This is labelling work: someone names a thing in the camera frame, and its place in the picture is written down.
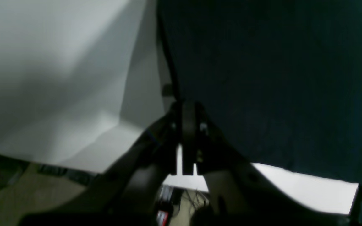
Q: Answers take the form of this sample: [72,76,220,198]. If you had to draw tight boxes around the black T-shirt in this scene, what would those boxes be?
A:
[157,0,362,223]

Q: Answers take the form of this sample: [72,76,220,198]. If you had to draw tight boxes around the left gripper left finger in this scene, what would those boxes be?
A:
[19,111,177,226]

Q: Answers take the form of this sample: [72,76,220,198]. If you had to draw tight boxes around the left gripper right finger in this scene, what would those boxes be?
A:
[195,104,351,226]

